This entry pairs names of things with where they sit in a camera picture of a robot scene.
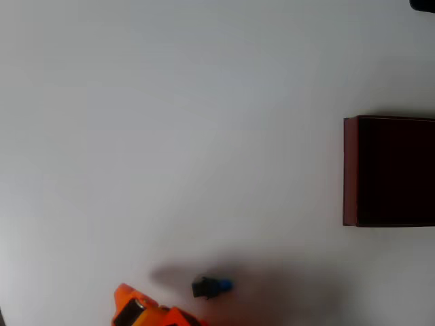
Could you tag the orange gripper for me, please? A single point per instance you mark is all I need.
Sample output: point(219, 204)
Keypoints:
point(130, 310)

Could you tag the small blue black object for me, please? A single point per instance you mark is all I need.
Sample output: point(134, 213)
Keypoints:
point(204, 288)

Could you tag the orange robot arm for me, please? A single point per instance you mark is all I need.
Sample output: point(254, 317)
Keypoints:
point(180, 317)

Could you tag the dark red box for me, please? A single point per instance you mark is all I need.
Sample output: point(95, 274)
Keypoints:
point(391, 169)

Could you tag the light orange camera mount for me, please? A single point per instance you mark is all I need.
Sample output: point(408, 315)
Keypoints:
point(149, 316)

